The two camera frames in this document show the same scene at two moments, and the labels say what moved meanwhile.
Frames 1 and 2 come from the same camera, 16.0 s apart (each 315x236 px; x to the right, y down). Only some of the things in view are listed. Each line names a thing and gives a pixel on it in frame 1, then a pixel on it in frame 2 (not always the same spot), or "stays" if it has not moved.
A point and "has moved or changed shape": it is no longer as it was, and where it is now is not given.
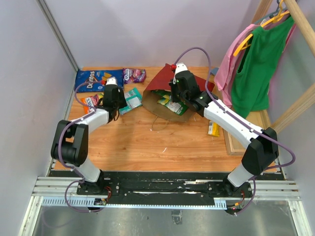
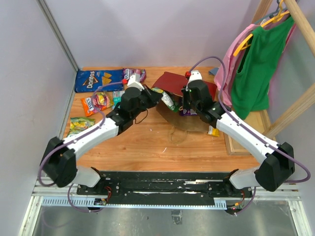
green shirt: [251, 83] stays
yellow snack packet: [213, 129] stays
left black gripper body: [121, 103] -> [147, 100]
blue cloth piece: [214, 71] stays
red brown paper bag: [162, 83] has moved or changed shape
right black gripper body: [176, 94] -> [187, 103]
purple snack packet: [132, 75] stays
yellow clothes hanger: [278, 18] stays
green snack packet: [178, 107] has moved or changed shape
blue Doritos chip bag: [93, 80] stays
